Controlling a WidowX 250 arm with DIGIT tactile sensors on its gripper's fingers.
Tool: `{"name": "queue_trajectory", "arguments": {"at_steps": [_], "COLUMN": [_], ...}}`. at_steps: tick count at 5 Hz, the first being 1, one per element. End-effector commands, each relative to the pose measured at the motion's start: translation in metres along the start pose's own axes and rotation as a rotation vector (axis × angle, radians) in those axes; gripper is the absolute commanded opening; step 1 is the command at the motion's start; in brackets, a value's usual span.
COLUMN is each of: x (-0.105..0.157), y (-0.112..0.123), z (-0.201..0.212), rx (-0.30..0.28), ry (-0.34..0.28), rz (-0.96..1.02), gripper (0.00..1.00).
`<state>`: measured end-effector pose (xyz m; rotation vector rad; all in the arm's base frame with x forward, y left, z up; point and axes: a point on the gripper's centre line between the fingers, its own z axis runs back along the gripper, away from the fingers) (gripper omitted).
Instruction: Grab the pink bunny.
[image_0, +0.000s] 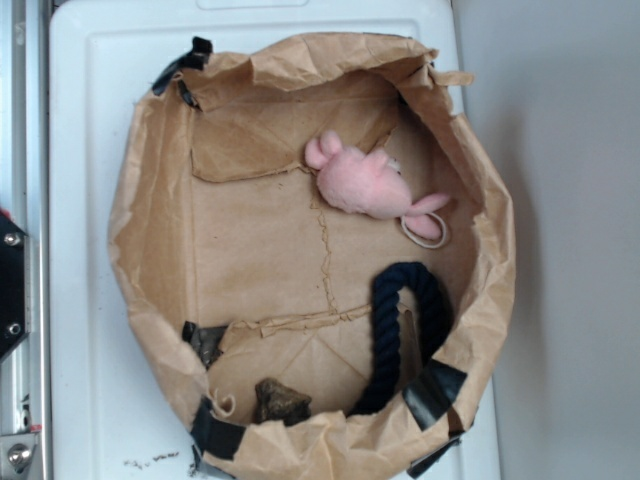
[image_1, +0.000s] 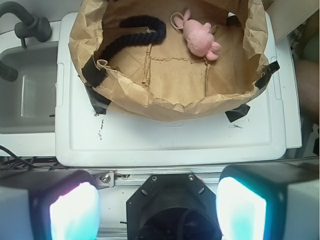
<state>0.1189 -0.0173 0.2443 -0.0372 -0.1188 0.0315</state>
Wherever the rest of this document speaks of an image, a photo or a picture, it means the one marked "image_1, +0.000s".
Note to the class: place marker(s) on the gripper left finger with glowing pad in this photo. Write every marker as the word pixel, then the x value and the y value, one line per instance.
pixel 49 205

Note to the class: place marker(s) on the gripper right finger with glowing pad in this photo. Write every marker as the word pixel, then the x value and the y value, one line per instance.
pixel 269 201

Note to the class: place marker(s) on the pink plush bunny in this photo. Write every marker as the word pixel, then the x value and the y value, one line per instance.
pixel 199 38

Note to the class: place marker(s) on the white plastic bin lid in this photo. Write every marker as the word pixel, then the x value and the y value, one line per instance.
pixel 114 139

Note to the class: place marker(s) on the black tape right front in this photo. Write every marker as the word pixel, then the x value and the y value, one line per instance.
pixel 237 113

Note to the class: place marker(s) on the white sink basin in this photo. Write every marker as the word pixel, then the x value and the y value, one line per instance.
pixel 27 105

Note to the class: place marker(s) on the black tape left front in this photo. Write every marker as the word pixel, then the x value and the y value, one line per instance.
pixel 99 103

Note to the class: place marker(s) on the black tape right side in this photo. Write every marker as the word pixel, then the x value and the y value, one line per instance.
pixel 268 71

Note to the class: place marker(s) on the black tape inside bag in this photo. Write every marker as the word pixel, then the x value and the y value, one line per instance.
pixel 92 74

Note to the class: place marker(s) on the crumpled brown paper bag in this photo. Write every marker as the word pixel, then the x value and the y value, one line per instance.
pixel 151 71

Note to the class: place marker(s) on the dark grey faucet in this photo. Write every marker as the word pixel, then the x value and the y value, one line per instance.
pixel 30 25

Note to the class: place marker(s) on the aluminium frame rail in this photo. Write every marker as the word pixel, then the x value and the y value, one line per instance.
pixel 115 177

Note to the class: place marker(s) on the black octagonal mount plate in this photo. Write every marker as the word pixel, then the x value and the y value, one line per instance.
pixel 172 207

